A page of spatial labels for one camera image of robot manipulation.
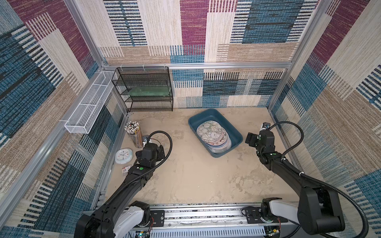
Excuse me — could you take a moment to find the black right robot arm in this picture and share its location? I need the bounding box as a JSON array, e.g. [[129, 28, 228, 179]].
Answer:
[[245, 130, 345, 235]]

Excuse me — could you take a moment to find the teal plastic storage box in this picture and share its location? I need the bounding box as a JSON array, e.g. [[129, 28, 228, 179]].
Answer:
[[188, 109, 243, 158]]

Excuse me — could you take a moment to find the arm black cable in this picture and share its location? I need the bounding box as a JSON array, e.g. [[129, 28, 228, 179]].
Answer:
[[107, 130, 173, 206], [267, 121, 369, 238]]

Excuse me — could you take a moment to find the small clear plastic box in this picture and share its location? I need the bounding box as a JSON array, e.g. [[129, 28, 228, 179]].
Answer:
[[122, 166, 131, 176]]

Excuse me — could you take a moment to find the pink checkered bunny coaster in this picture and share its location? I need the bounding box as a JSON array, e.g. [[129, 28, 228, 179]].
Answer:
[[210, 139, 232, 154]]

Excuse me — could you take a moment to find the white wire mesh basket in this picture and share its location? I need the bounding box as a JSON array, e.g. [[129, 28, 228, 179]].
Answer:
[[64, 71, 114, 134]]

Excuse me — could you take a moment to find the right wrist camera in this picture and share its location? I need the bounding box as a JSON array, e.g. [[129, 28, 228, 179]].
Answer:
[[261, 122, 271, 131]]

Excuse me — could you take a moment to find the small white round clock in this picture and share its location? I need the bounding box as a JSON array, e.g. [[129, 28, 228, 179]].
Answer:
[[115, 148, 133, 165]]

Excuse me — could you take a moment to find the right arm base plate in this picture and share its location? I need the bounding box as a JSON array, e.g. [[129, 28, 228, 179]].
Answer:
[[241, 206, 289, 224]]

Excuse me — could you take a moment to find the black wire mesh shelf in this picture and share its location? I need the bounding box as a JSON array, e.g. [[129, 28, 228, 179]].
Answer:
[[112, 66, 174, 112]]

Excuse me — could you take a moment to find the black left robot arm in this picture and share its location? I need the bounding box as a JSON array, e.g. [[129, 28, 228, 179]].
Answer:
[[74, 143, 167, 238]]

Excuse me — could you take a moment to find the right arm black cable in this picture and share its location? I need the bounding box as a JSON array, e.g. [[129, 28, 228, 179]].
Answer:
[[267, 121, 369, 238]]

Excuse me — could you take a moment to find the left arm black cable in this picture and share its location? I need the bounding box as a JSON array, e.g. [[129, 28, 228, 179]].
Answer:
[[107, 130, 173, 206]]

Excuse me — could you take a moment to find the cup of coloured pencils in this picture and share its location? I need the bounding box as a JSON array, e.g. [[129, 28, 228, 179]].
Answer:
[[124, 121, 144, 148]]

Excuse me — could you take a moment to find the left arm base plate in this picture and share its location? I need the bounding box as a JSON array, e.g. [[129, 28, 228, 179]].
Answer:
[[138, 210, 165, 228]]

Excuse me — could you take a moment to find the white butterfly coaster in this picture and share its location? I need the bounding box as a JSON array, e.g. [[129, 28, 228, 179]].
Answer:
[[208, 131, 228, 147]]

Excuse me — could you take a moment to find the green white cabbage coaster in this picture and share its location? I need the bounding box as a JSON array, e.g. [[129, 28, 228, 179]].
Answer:
[[196, 121, 223, 143]]

